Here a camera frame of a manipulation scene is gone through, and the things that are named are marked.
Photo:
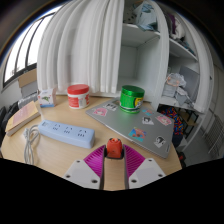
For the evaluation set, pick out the small white printed carton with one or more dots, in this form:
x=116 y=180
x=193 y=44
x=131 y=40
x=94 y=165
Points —
x=47 y=98

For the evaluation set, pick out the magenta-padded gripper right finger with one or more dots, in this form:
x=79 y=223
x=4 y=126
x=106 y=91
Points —
x=146 y=171

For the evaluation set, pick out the grey box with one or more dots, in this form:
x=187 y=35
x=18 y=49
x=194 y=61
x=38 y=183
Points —
x=29 y=88

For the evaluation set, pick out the black chair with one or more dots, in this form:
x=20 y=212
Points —
x=8 y=115

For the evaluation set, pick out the white jar with red lid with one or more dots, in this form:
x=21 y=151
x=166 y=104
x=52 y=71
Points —
x=78 y=97

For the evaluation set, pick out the yellow and pink book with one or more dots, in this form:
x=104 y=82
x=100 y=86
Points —
x=22 y=117

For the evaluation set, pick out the green round tin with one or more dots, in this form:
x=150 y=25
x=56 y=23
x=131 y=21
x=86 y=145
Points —
x=131 y=100

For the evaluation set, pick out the brown cardboard box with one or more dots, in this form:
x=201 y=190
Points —
x=27 y=77

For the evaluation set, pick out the white radiator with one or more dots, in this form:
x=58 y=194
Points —
x=28 y=99

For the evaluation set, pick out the light blue power strip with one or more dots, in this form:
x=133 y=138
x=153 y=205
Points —
x=66 y=132

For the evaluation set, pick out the colourful patterned bag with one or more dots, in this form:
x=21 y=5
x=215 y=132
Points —
x=175 y=121

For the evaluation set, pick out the orange charger block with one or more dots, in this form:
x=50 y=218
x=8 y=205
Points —
x=113 y=148

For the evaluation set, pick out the silver laptop with stickers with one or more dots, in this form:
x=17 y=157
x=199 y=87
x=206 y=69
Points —
x=126 y=125

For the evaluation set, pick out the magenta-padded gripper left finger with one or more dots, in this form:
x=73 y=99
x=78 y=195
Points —
x=81 y=172

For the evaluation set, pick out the dark-framed window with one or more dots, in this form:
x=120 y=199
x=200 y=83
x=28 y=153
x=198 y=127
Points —
x=30 y=50

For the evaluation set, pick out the white shelf unit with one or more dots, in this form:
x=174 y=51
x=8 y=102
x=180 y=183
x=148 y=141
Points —
x=146 y=60

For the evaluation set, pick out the white curtain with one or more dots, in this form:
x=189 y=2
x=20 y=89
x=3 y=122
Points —
x=81 y=46

